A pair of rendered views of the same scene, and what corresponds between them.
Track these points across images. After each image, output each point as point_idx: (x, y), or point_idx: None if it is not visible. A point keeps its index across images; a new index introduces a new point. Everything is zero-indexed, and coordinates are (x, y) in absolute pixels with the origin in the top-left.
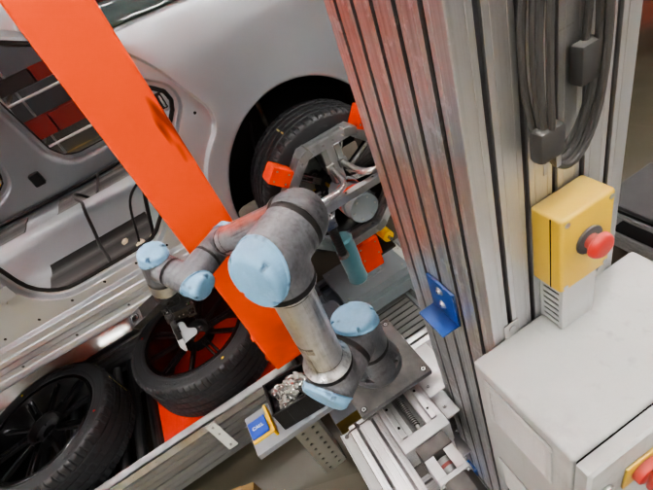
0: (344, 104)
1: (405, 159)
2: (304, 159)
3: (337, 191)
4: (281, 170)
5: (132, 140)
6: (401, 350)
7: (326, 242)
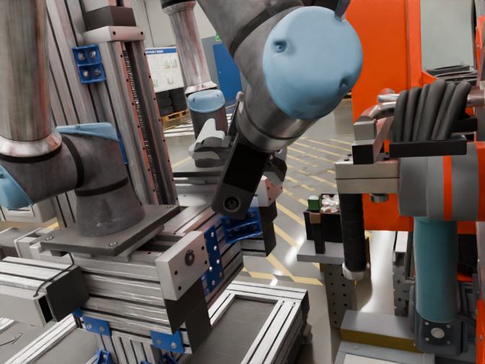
0: None
1: None
2: (482, 35)
3: (379, 94)
4: (478, 30)
5: None
6: (201, 168)
7: (477, 225)
